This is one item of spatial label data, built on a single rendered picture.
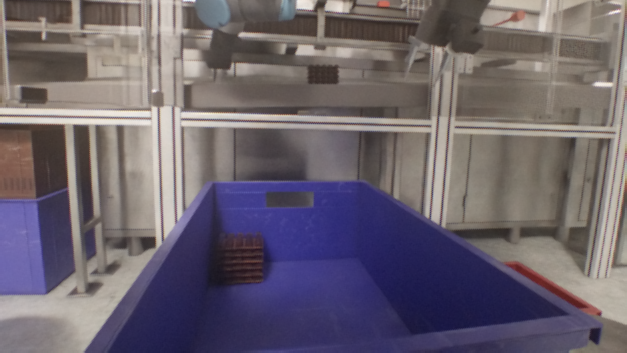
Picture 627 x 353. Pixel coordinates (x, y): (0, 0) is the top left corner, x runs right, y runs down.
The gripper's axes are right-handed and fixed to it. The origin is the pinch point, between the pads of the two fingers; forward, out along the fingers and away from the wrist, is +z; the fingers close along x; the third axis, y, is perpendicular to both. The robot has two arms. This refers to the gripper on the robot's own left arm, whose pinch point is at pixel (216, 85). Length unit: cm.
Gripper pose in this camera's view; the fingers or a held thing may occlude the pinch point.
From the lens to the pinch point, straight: 112.6
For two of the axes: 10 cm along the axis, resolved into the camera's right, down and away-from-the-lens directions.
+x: -8.3, 0.8, -5.5
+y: -4.0, -7.7, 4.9
